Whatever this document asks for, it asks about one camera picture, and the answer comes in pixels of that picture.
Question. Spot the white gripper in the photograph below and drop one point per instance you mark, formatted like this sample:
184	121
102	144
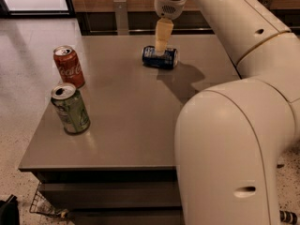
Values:
171	6

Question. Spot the blue pepsi can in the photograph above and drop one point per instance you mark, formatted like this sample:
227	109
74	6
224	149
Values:
166	60

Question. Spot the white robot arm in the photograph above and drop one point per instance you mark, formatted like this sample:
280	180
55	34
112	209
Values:
229	137

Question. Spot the red coca-cola can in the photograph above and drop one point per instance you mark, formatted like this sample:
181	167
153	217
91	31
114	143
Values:
68	65

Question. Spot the green soda can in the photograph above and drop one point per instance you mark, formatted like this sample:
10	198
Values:
68	103

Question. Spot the grey drawer cabinet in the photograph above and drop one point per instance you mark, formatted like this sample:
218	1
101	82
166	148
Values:
121	171

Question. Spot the black and white patterned stick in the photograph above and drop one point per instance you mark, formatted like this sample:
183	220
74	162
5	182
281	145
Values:
288	217

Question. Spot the black bag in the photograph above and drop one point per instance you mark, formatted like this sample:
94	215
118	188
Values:
9	212

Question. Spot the left metal bracket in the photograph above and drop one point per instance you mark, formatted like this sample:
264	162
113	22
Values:
121	17

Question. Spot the metal bracket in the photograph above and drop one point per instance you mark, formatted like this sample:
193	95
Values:
266	3
121	17

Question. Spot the metal rail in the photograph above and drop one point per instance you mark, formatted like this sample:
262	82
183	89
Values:
134	32

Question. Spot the right metal bracket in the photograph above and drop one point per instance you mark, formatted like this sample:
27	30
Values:
266	3

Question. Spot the wire basket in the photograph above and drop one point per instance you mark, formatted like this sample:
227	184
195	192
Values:
41	206

